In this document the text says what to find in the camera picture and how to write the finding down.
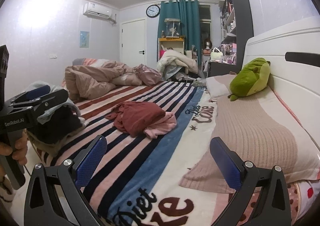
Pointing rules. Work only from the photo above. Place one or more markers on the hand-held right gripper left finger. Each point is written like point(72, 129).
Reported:
point(91, 161)

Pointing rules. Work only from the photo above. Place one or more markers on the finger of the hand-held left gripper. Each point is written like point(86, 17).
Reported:
point(55, 98)
point(37, 91)

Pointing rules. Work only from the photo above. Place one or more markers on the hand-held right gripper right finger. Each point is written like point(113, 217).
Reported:
point(225, 163)

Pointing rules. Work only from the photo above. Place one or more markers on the light blue garment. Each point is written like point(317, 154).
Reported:
point(48, 116)

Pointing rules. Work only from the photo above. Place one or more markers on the red garment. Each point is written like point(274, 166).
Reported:
point(140, 116)

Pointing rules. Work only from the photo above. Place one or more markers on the person's left hand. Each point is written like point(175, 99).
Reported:
point(21, 148)

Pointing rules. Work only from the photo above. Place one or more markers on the black garment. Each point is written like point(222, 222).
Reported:
point(57, 123)

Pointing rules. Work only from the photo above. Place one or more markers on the beige white knit pillow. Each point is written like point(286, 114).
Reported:
point(250, 136)
point(215, 87)

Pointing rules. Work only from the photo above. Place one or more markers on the beige garment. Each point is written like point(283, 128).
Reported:
point(42, 146)

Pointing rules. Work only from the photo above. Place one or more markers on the brown pink duvet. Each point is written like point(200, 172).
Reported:
point(95, 78)

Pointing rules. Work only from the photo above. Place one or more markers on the striped printed blanket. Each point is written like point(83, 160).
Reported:
point(150, 153)

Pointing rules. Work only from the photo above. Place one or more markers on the pink garment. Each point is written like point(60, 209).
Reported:
point(162, 126)

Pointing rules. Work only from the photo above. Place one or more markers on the dotted pink white bed sheet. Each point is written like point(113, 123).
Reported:
point(287, 203)

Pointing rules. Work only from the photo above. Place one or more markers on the green plush toy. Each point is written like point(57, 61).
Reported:
point(250, 78)

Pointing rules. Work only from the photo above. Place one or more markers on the dark desk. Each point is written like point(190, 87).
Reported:
point(225, 68)

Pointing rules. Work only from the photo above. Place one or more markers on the pink satin cushion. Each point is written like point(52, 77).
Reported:
point(147, 75)

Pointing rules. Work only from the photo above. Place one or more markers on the white door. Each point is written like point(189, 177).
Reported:
point(133, 41)

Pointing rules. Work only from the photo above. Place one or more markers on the white air conditioner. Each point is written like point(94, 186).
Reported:
point(97, 10)

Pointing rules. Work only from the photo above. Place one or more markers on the white handbag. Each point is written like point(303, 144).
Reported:
point(216, 55)

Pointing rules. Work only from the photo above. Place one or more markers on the pile of white bedding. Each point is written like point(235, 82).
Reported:
point(175, 62)

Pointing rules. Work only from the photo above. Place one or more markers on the white headboard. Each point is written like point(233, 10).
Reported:
point(287, 66)

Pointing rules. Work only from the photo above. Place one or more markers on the wig head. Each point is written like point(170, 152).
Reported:
point(207, 43)

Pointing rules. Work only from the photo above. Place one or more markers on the yellow shelf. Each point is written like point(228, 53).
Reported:
point(172, 43)

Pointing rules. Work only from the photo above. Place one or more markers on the dark bookshelf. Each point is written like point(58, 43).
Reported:
point(240, 28)

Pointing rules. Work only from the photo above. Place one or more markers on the glass display case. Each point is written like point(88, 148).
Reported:
point(172, 27)

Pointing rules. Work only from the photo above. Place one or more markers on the window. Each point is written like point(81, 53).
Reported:
point(205, 16)

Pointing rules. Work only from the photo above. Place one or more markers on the teal curtain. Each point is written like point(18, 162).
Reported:
point(185, 16)

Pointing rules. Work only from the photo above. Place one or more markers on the small blue wall poster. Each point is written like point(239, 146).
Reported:
point(84, 39)

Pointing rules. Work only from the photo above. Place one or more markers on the round wall clock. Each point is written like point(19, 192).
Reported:
point(153, 10)

